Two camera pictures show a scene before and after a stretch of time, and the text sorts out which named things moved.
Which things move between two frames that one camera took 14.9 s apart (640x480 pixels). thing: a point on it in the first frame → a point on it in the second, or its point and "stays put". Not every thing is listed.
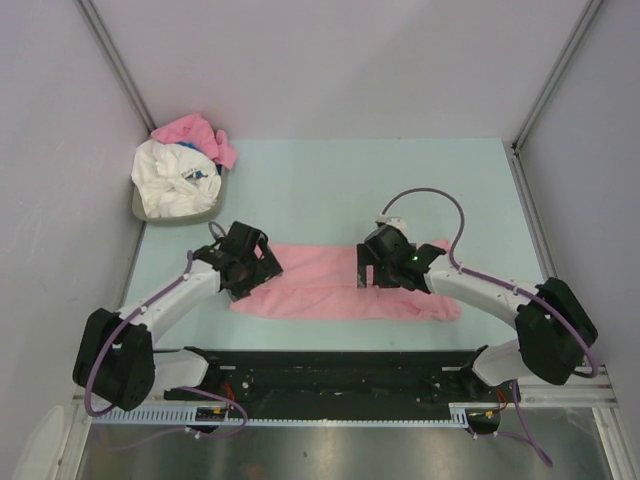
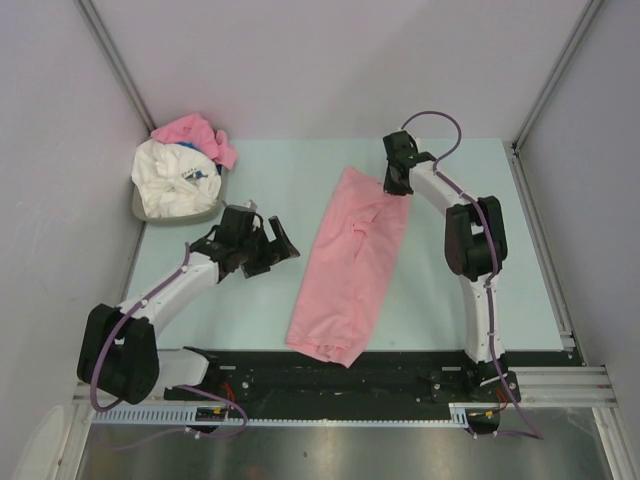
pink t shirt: x=323 y=282 → x=351 y=268
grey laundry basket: x=178 y=219 stays put
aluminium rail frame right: x=595 y=388 stays put
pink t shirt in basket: x=195 y=130 stays put
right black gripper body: x=383 y=275 → x=397 y=188
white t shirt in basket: x=175 y=179 stays put
